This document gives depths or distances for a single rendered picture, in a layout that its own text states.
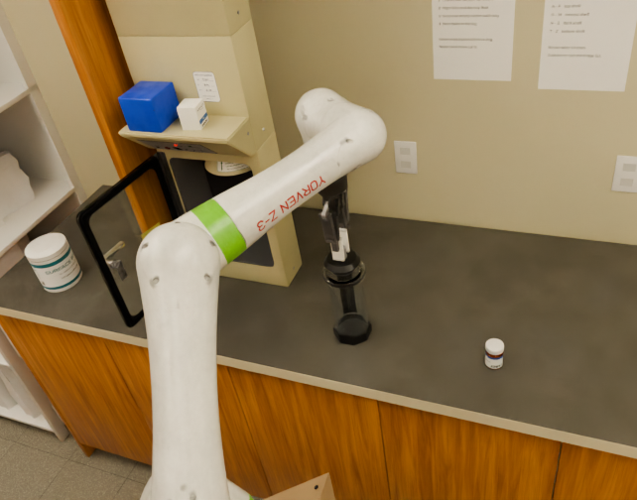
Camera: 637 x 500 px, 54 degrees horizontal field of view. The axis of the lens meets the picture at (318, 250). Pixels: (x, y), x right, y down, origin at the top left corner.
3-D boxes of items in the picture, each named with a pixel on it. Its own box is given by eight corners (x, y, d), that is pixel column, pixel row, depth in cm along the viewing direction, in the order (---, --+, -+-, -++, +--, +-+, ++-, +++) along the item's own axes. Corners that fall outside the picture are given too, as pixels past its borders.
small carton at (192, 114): (191, 120, 157) (184, 98, 153) (208, 120, 155) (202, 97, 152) (183, 130, 153) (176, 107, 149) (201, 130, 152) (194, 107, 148)
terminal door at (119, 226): (194, 264, 196) (156, 153, 171) (129, 330, 177) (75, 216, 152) (192, 263, 197) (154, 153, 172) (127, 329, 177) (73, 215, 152)
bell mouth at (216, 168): (222, 141, 187) (218, 125, 184) (276, 145, 181) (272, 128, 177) (192, 173, 175) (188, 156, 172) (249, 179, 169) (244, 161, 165)
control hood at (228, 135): (153, 143, 172) (142, 110, 166) (257, 152, 160) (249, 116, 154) (129, 166, 164) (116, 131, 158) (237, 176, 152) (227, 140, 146)
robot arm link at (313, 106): (324, 74, 133) (281, 91, 129) (359, 90, 124) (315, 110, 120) (332, 133, 142) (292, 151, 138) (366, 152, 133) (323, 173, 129)
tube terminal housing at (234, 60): (233, 225, 218) (170, 1, 171) (318, 237, 206) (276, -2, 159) (197, 272, 201) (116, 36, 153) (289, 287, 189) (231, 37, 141)
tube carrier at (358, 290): (340, 312, 176) (330, 253, 163) (377, 318, 172) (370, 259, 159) (326, 339, 169) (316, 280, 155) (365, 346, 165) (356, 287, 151)
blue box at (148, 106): (151, 112, 164) (140, 79, 158) (183, 114, 160) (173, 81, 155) (128, 131, 157) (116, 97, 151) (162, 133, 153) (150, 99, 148)
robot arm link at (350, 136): (202, 188, 114) (225, 231, 121) (231, 214, 106) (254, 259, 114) (354, 88, 123) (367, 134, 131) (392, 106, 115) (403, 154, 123)
